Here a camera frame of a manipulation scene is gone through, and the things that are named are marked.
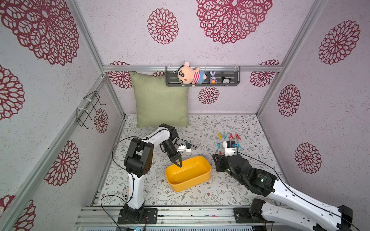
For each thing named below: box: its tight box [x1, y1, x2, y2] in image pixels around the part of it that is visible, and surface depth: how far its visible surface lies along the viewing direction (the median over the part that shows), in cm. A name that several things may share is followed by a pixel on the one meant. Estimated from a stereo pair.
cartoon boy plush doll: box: [177, 61, 208, 85], surface depth 87 cm
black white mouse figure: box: [221, 76, 232, 84], surface depth 94 cm
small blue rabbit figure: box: [209, 70, 218, 84], surface depth 93 cm
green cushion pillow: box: [129, 71, 191, 128], surface depth 99 cm
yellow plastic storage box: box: [165, 156, 212, 193], surface depth 85 cm
